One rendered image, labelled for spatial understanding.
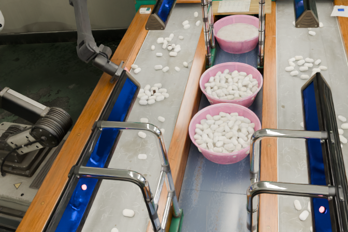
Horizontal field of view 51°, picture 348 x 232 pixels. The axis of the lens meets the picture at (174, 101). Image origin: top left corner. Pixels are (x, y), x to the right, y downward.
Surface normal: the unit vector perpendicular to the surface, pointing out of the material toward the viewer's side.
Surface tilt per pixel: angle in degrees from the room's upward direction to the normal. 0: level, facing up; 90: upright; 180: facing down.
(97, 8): 90
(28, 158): 0
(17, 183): 0
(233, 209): 0
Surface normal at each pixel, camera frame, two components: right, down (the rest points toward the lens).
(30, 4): -0.17, 0.66
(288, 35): -0.13, -0.75
